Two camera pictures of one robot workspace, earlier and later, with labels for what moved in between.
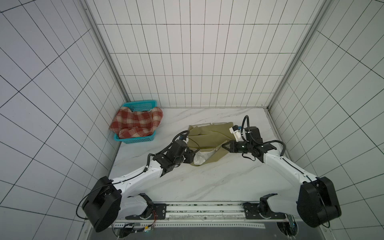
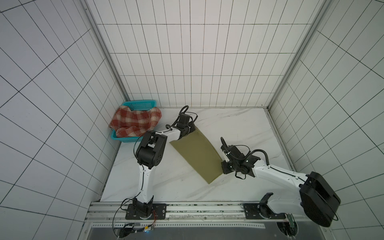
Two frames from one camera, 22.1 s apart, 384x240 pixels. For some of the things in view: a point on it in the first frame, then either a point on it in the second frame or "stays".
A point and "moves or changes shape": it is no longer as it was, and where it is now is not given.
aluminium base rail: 206,215 stays
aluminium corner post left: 101,38 stays
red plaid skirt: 129,124 stays
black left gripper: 188,154 → 186,131
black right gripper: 234,146 → 226,167
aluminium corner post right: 325,5 stays
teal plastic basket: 138,106 stays
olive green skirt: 206,140 moves or changes shape
